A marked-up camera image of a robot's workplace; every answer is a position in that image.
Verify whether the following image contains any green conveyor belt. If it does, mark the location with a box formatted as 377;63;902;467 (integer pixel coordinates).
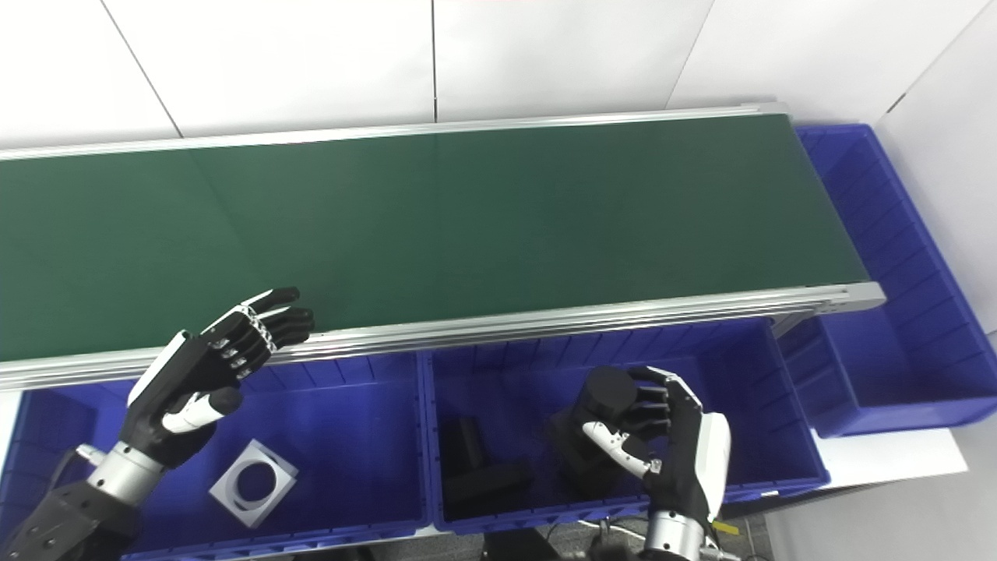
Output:
0;113;870;364
0;101;887;390

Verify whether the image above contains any white square ring part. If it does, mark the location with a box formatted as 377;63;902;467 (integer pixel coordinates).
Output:
209;439;299;529

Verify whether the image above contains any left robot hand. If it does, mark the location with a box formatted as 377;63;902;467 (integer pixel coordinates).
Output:
121;287;315;468

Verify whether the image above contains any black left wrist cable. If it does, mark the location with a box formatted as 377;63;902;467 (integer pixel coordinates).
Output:
49;444;102;499

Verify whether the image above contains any blue plastic bin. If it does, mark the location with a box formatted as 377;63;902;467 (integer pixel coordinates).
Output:
421;316;831;535
0;355;431;561
775;123;997;439

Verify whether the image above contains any black cylinder block part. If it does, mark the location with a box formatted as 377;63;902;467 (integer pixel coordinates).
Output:
549;366;672;499

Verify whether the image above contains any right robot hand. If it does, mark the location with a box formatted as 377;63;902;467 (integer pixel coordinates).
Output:
583;366;733;519

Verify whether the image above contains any black T-shaped part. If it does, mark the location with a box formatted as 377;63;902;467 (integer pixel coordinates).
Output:
440;417;538;509

